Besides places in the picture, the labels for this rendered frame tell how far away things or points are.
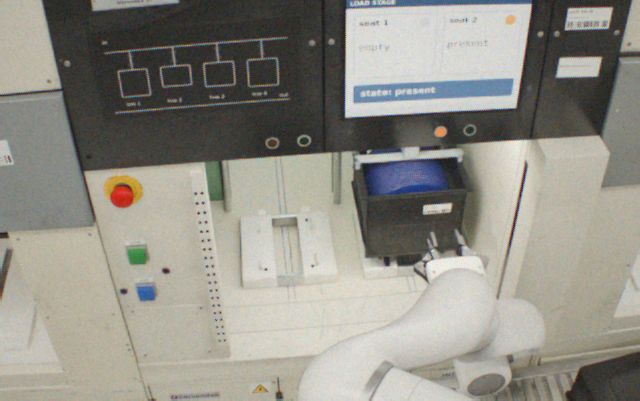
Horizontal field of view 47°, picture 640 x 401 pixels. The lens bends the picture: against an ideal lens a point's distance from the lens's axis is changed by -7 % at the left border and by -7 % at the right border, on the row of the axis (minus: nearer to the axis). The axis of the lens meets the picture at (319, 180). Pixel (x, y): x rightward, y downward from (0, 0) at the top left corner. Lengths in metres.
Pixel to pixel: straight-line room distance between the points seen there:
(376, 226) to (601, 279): 0.50
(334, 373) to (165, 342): 0.84
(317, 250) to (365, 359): 1.00
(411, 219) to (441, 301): 0.83
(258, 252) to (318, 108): 0.66
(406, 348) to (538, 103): 0.58
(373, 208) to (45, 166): 0.70
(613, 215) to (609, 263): 0.14
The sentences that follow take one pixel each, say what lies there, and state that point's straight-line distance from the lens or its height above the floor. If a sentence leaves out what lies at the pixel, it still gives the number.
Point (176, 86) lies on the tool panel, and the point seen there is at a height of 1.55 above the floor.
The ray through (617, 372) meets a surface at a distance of 1.74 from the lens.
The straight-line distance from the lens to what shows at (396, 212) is 1.66.
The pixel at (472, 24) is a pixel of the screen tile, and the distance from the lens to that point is 1.19.
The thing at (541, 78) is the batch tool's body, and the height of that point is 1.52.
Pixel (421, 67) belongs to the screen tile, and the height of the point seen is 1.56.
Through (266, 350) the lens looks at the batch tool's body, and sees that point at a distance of 1.68.
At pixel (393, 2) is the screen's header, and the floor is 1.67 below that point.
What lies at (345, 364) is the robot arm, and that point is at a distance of 0.83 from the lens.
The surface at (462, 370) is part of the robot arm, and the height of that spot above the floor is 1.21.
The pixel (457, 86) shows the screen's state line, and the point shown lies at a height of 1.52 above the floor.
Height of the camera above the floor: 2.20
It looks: 41 degrees down
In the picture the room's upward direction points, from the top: 1 degrees counter-clockwise
